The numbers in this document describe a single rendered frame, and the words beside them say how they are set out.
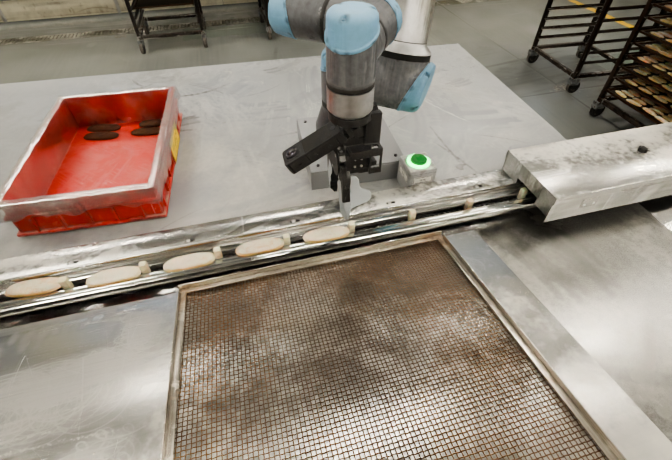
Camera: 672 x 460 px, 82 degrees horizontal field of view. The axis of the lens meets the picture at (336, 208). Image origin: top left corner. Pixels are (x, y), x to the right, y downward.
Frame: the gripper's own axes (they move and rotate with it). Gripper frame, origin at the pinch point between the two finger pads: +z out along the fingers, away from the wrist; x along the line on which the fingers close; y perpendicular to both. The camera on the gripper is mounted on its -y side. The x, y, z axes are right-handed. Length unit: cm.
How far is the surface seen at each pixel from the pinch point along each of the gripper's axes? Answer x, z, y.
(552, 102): 159, 94, 213
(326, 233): -0.8, 7.9, -2.6
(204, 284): -9.5, 4.9, -27.0
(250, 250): -1.1, 8.0, -18.5
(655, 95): 105, 63, 232
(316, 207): 7.3, 7.7, -2.8
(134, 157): 44, 11, -46
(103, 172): 39, 11, -53
